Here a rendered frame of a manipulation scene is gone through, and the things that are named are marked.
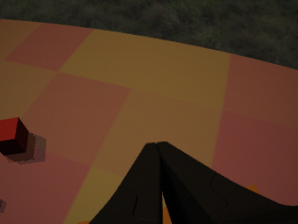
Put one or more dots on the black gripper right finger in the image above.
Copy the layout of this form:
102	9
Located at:
195	194

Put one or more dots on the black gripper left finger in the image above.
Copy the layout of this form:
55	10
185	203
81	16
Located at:
138	200

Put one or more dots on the brown flat board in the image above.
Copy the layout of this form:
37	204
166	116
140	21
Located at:
165	214

